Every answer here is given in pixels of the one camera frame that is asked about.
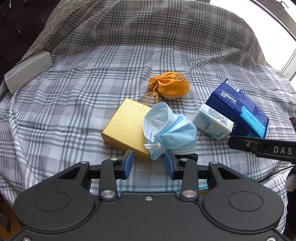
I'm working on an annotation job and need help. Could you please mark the black cable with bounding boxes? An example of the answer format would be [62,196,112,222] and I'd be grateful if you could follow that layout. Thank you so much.
[256,165,296,183]

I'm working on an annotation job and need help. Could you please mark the white vivo phone box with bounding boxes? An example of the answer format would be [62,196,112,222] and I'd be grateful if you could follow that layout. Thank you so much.
[4,51,53,94]

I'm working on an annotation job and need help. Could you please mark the black foam-head massager attachment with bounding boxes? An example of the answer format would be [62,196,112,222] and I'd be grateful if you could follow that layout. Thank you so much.
[176,153,198,163]

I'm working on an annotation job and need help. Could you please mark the grey plaid bed sheet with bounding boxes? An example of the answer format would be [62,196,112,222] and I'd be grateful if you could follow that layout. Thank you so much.
[0,0,296,235]

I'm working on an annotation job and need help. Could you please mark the blue face mask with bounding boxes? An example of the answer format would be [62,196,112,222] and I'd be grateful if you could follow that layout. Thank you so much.
[142,102,197,160]

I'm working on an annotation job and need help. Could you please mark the orange drawstring pouch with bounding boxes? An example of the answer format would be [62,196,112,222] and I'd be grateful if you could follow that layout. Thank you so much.
[142,71,190,105]

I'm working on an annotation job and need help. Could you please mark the white small tissue pack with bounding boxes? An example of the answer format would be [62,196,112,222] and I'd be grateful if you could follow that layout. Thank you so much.
[192,103,234,141]

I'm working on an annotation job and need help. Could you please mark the blue tissue pack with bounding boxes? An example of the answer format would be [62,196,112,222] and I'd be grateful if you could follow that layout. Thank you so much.
[206,79,269,138]

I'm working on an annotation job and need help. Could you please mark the gold cardboard box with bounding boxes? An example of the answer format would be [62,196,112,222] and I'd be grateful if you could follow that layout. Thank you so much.
[101,98,151,162]

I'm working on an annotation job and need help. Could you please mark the teal gold metal tin tray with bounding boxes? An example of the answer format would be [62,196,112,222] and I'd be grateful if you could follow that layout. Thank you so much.
[199,183,210,196]

